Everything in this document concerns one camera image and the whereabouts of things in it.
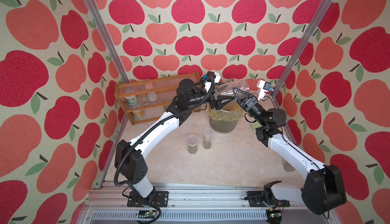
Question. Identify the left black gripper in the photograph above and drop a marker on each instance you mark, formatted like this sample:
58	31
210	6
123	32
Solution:
216	103

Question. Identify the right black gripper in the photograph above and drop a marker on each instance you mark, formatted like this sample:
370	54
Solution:
250	106

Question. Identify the ribbed glass jar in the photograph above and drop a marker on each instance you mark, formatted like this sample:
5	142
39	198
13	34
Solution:
227	89

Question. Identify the green jar lid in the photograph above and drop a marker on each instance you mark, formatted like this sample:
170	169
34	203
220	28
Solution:
255	125

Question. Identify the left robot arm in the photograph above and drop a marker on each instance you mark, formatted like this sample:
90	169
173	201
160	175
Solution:
131	168

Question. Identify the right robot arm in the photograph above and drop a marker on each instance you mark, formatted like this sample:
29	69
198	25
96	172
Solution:
323	189

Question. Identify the yellow plastic bin liner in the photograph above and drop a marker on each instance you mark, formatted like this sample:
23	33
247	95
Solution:
232	111

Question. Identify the metal mesh trash bin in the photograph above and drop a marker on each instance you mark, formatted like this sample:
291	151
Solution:
224	123

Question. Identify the short clear plastic jar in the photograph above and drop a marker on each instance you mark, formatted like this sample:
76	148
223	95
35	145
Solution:
192	144

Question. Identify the white pink bottle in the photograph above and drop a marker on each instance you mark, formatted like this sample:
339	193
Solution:
152	96

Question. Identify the yellow small can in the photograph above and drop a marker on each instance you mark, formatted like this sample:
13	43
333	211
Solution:
138	113

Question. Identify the green white cup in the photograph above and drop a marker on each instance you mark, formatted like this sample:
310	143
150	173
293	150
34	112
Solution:
131	100

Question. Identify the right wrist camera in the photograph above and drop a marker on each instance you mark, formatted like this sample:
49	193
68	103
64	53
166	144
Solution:
264	87

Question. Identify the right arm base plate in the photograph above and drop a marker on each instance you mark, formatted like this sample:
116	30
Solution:
259	199

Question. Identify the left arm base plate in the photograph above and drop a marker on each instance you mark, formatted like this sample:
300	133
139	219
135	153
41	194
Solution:
157	198

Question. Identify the right aluminium corner post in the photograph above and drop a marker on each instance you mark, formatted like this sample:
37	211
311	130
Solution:
307	34

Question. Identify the aluminium corner post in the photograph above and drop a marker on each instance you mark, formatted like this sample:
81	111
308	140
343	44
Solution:
307	34
106	38

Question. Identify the left aluminium corner post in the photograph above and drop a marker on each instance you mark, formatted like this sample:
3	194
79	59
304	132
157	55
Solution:
106	38

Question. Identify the aluminium frame rail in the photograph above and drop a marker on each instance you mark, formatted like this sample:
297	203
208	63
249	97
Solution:
186	204

